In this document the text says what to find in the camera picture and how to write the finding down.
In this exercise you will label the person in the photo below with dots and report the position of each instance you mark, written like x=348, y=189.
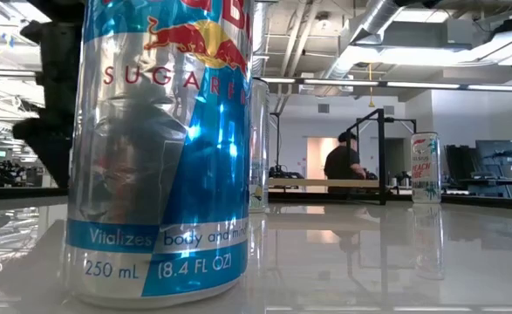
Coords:
x=340, y=163

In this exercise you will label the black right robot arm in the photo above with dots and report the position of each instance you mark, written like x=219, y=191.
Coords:
x=417, y=2

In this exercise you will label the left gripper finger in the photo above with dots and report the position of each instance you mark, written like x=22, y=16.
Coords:
x=50, y=144

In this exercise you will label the black background robot arm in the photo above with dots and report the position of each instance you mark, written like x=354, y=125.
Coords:
x=371, y=175
x=286, y=173

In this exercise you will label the white Celsius Peach Vibe can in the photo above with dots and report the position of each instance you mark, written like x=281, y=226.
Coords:
x=425, y=170

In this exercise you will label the long linear ceiling light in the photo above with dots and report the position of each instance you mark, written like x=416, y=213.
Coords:
x=412, y=84

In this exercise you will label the silver spiral ventilation duct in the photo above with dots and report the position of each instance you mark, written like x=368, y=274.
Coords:
x=260, y=39
x=377, y=19

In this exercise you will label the black aluminium table frame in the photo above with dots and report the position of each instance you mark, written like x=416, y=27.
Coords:
x=20, y=193

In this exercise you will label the blue silver Red Bull can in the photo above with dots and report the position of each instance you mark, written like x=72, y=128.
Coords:
x=151, y=174

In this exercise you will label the white Celsius Tropical Vibe can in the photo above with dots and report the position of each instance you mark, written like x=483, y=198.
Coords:
x=261, y=144

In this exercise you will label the gray monitor screen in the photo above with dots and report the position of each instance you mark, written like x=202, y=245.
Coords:
x=497, y=157

